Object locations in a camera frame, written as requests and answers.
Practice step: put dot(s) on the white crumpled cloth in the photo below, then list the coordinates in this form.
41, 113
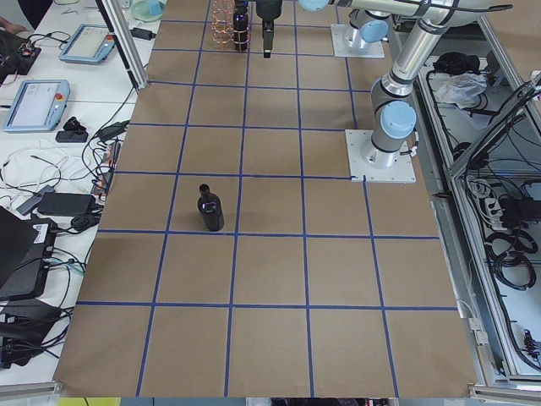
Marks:
463, 90

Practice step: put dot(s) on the teach pendant lower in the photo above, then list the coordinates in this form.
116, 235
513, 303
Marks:
38, 106

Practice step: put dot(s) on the teach pendant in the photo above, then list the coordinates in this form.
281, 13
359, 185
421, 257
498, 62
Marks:
90, 44
38, 106

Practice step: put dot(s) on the black laptop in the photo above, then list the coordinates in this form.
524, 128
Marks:
26, 245

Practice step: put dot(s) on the dark wine bottle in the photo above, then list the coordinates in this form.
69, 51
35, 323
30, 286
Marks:
240, 25
209, 206

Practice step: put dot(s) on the black power adapter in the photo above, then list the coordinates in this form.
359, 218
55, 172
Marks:
65, 204

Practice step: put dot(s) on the dark wine bottle in basket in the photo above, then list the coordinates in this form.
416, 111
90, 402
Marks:
240, 25

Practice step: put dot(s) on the copper wire wine basket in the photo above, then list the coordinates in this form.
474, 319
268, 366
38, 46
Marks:
221, 12

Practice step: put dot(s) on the aluminium frame post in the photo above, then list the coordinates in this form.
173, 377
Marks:
118, 27

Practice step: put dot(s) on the teach pendant upper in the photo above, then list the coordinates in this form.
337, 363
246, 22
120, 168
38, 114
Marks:
90, 44

